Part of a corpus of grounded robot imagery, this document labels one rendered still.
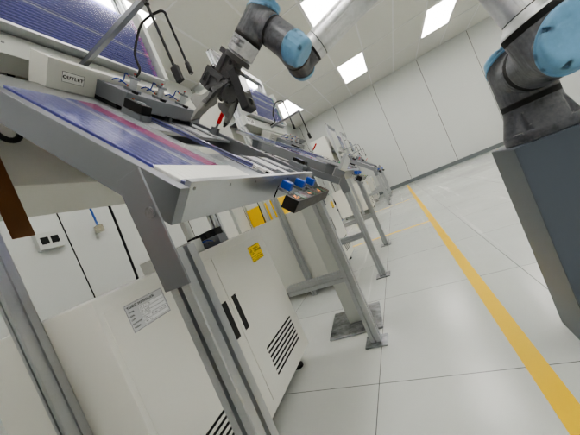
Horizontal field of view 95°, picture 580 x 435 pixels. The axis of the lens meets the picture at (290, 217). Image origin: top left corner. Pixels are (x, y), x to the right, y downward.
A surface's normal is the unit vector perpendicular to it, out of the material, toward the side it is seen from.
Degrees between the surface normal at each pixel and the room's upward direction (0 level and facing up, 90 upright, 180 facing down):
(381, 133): 90
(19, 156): 90
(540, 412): 0
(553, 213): 90
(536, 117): 73
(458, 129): 90
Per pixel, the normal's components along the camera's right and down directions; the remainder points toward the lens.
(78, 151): -0.36, 0.18
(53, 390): 0.85, -0.36
